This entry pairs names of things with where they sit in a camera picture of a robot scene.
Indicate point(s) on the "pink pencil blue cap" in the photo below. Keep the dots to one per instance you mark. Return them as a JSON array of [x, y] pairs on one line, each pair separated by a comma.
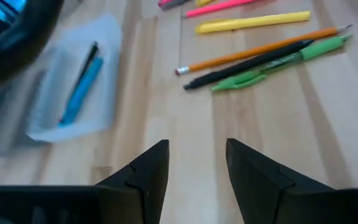
[[216, 7]]

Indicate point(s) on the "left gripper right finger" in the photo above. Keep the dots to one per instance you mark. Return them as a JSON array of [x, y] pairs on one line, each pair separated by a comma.
[[259, 186]]

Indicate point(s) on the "thin black pen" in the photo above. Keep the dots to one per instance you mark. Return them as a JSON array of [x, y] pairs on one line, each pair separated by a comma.
[[87, 63]]

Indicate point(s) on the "thick black pen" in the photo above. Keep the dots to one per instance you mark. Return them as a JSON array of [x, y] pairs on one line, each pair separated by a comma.
[[244, 66]]

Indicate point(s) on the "pink highlighter pen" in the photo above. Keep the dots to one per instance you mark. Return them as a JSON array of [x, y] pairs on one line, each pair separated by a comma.
[[166, 3]]

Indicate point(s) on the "clear pencil box grey lid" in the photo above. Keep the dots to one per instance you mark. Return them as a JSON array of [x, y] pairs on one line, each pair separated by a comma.
[[106, 93]]

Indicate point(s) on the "orange pencil with eraser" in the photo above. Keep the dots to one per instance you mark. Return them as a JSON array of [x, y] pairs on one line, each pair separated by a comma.
[[259, 49]]

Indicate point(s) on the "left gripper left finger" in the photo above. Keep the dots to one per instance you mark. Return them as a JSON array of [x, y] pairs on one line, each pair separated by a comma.
[[148, 186]]

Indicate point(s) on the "yellow highlighter pen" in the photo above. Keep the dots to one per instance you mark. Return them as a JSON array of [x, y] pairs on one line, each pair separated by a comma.
[[250, 22], [202, 2]]

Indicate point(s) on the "green clear ballpoint pen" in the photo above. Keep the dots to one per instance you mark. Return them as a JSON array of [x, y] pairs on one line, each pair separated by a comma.
[[319, 49]]

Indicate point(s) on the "blue marker pen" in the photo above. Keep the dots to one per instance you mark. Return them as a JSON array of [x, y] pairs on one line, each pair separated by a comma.
[[81, 93]]

